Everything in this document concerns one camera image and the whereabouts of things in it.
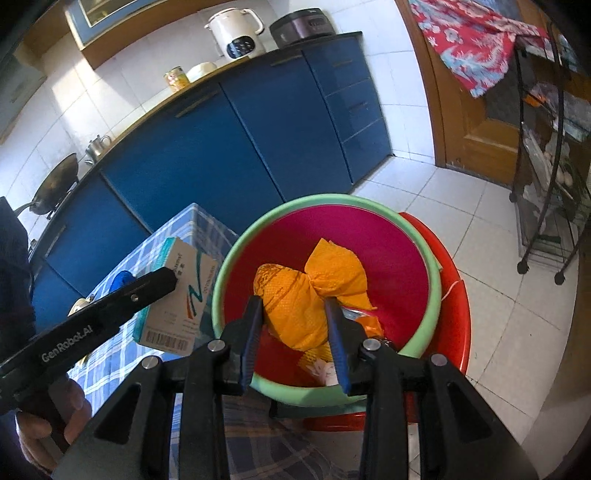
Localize white paper ball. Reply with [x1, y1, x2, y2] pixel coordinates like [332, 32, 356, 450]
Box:
[312, 359, 339, 386]

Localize teal white cardboard box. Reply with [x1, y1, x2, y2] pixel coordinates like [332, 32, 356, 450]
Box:
[133, 237, 217, 356]

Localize black wire rack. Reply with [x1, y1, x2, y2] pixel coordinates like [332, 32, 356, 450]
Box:
[509, 22, 590, 285]

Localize steel kettle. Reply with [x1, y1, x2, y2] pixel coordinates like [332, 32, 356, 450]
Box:
[85, 134, 112, 164]

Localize person's left hand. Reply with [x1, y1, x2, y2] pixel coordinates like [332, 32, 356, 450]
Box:
[16, 376, 92, 473]

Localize red plastic stool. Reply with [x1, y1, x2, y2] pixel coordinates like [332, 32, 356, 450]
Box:
[301, 212, 472, 433]

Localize blue plaid tablecloth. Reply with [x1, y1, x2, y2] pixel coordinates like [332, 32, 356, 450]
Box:
[69, 204, 238, 411]

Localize wooden door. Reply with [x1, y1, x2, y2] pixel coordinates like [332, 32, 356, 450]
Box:
[396, 1, 518, 186]

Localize black rice cooker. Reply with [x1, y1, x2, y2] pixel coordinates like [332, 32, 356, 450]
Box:
[270, 8, 335, 48]

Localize orange plastic bag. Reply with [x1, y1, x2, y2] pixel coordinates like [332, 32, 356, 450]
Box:
[253, 239, 385, 352]

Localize red basin green rim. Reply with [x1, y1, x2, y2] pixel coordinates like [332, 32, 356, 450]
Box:
[212, 194, 442, 408]

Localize blue cloth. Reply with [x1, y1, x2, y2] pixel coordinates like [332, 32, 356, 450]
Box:
[108, 270, 136, 293]

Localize white electric kettle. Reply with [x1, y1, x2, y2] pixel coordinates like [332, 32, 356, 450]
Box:
[204, 8, 266, 62]

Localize upper wall cabinet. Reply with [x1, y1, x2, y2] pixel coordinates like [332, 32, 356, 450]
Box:
[16, 1, 221, 69]

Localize yellow jar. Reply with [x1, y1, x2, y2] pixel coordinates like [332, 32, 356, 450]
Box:
[163, 66, 190, 93]

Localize white bowl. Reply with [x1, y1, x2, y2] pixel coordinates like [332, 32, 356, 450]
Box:
[185, 62, 217, 83]

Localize red floral cloth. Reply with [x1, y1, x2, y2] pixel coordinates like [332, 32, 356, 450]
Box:
[410, 1, 550, 98]

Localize blue kitchen cabinets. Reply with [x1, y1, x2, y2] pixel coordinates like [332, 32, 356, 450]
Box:
[31, 32, 392, 331]

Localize black wok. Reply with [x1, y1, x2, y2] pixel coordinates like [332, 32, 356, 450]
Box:
[14, 153, 79, 216]

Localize yellow foam fruit net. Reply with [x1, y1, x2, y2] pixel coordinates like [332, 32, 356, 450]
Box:
[297, 342, 334, 378]

